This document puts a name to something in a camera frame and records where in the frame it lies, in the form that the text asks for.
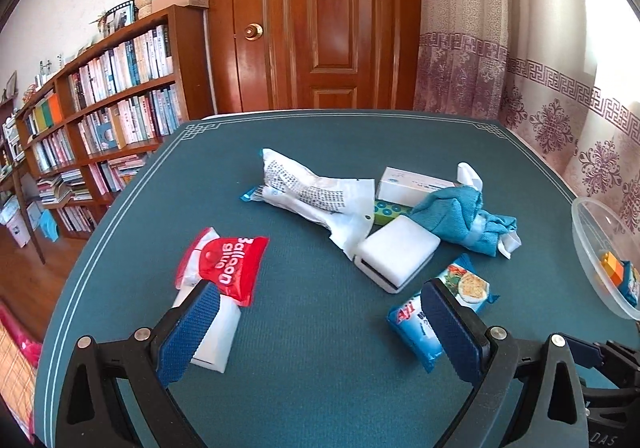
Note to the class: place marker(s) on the orange yellow toy brick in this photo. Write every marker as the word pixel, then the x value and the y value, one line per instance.
pixel 613 267

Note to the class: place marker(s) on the clear plastic bowl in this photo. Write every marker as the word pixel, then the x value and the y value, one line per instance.
pixel 596 229

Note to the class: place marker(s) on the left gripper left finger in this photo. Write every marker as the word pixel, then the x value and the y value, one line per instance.
pixel 91 411

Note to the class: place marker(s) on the white printed plastic bag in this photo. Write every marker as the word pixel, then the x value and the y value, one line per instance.
pixel 345 207

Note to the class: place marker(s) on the white sponge block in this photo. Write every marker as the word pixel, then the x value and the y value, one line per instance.
pixel 214 350
pixel 392 256

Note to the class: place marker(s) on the wooden door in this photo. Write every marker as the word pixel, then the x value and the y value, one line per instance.
pixel 314 54

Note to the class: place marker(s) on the red balloon glue packet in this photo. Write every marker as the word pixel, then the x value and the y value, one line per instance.
pixel 230 263

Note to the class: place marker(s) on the blue cloth with ribbon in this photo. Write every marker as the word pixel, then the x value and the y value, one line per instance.
pixel 457 215

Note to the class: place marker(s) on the purple patterned curtain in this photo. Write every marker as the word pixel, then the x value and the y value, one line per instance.
pixel 563 75

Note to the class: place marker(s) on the white blue medicine box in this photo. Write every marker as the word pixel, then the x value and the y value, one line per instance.
pixel 408 188

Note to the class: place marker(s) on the brass door knob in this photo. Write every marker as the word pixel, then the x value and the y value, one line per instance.
pixel 253 32

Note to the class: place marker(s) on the green toy brick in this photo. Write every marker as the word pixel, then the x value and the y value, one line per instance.
pixel 385 212

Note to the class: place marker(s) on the small side shelf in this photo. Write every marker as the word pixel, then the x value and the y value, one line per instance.
pixel 18 190

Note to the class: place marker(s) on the small blue cracker pack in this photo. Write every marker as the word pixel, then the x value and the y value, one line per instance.
pixel 629 287

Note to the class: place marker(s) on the large blue cracker pack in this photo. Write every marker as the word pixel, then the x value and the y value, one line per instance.
pixel 409 322

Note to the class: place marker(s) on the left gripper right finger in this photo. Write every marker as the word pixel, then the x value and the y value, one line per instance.
pixel 550 411

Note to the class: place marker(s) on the wooden bookshelf with books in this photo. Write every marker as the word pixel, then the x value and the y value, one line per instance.
pixel 92 127

